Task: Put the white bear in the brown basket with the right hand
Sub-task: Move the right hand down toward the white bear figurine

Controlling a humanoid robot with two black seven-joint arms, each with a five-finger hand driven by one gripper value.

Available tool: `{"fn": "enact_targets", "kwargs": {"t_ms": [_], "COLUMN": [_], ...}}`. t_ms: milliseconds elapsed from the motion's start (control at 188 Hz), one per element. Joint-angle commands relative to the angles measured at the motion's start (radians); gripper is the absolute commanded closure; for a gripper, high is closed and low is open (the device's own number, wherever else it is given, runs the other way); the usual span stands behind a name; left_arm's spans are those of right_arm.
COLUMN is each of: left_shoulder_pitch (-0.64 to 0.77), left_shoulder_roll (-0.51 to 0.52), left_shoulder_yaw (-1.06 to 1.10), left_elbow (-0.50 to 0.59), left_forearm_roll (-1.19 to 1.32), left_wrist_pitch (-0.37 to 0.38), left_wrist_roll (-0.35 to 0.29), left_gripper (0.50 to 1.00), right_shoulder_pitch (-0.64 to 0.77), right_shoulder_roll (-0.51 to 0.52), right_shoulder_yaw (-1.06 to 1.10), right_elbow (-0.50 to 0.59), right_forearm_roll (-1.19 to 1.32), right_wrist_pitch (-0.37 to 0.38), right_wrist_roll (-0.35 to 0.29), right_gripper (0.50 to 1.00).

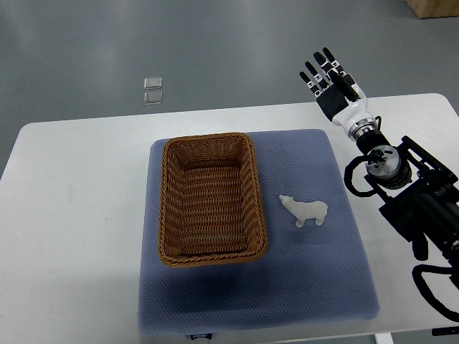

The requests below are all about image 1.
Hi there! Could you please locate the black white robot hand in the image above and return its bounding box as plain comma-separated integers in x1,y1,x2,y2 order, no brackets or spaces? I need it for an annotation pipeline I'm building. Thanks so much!
299,47,378,141

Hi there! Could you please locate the white bear figurine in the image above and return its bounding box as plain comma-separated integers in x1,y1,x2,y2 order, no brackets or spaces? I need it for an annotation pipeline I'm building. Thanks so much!
279,195,328,228

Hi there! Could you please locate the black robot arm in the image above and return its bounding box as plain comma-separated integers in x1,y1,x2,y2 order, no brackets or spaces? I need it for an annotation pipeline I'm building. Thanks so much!
344,125,458,322

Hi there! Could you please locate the brown wicker basket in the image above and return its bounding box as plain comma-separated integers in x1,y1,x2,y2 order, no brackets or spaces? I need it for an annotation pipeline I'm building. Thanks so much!
158,133,268,268

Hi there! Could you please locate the wooden box corner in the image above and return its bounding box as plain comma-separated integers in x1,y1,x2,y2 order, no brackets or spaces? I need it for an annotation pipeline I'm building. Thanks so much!
405,0,458,19

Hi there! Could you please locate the blue-grey quilted mat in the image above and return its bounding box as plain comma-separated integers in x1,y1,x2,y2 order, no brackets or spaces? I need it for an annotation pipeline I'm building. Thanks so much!
138,129,379,336

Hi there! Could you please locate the upper grey floor plate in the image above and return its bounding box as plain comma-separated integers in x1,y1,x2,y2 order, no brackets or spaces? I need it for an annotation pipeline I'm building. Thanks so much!
144,77,162,90

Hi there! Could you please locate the grey floor plate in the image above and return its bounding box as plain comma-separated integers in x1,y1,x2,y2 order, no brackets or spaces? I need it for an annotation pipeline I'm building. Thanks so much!
144,77,162,90
144,90,163,105

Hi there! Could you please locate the lower grey floor plate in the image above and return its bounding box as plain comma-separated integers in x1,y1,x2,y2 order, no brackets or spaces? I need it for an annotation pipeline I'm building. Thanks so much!
144,90,163,105

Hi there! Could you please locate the black label tag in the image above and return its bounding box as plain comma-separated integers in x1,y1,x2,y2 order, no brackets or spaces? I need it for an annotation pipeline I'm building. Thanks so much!
190,333,212,341

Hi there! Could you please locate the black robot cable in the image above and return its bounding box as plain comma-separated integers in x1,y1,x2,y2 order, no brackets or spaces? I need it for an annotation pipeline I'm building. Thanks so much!
344,153,382,197

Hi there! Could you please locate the black table edge bracket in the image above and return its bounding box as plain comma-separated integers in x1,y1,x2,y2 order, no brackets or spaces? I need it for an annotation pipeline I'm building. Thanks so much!
431,326,459,337

